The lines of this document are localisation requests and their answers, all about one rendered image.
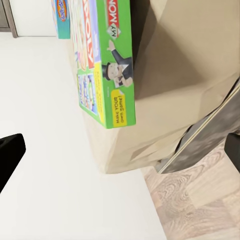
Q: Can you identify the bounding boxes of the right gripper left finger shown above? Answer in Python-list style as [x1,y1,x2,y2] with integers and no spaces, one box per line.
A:
[0,133,26,193]

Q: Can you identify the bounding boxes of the board game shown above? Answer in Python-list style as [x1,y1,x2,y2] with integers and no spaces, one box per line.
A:
[68,0,136,129]
[51,0,71,39]

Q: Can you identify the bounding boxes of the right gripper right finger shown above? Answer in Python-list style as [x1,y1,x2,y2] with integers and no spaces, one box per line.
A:
[224,133,240,173]

